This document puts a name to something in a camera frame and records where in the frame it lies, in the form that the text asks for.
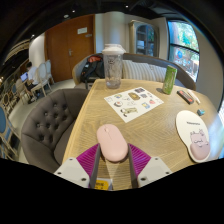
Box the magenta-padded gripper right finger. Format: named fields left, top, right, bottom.
left=126, top=143, right=173, bottom=189

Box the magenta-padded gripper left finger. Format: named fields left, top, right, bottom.
left=54, top=143, right=102, bottom=189

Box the pink computer mouse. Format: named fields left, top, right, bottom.
left=96, top=123, right=129, bottom=164

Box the white round mouse pad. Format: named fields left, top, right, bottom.
left=175, top=110, right=212, bottom=164

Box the grey tufted armchair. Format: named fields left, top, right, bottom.
left=20, top=88, right=91, bottom=174

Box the white sticker sheet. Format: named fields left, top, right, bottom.
left=103, top=86, right=165, bottom=124

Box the group of blue-backed chairs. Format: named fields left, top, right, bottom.
left=0, top=83, right=24, bottom=161

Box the small white tube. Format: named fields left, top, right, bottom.
left=186, top=88, right=201, bottom=105

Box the striped cushion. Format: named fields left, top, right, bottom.
left=148, top=64, right=168, bottom=83
left=121, top=59, right=132, bottom=80
left=126, top=60, right=153, bottom=82

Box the group of white chairs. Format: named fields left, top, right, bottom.
left=31, top=59, right=55, bottom=98

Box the black backpack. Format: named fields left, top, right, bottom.
left=79, top=54, right=105, bottom=84

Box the person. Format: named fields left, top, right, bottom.
left=24, top=61, right=40, bottom=93

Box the open laptop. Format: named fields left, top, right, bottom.
left=19, top=72, right=29, bottom=83

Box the grey curved sofa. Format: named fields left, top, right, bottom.
left=72, top=52, right=197, bottom=92

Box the clear plastic shaker bottle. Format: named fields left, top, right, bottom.
left=101, top=43, right=127, bottom=90

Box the brown wooden door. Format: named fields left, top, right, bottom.
left=44, top=14, right=96, bottom=83

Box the black-framed window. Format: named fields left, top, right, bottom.
left=167, top=20, right=201, bottom=83

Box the glass-door cabinet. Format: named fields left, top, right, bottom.
left=129, top=20, right=160, bottom=58

